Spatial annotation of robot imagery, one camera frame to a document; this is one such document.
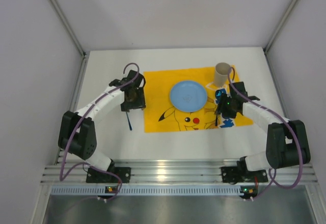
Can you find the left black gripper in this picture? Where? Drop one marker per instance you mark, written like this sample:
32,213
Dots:
133,107

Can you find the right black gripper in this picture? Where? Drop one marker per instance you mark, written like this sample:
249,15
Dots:
224,112

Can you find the perforated cable duct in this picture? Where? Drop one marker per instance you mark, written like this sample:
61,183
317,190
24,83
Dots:
137,190

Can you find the blue metallic spoon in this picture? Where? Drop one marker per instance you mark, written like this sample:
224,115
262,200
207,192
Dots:
218,95

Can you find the yellow Pikachu cloth placemat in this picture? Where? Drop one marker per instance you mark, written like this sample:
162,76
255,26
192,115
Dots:
161,116

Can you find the blue metallic fork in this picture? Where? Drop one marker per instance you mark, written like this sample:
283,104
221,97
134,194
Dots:
129,122

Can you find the left aluminium frame post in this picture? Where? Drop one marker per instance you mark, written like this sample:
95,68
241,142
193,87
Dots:
67,27

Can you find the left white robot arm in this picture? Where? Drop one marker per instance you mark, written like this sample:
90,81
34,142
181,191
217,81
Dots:
78,133

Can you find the light blue plate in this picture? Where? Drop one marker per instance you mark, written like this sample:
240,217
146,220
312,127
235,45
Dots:
188,96

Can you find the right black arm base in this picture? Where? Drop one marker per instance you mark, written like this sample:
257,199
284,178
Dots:
232,175

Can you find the beige paper cup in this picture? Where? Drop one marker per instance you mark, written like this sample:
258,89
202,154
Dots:
221,72

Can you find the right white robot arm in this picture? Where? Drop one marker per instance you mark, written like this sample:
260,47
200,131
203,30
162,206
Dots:
287,143

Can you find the aluminium mounting rail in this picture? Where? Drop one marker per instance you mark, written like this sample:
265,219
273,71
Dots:
175,172

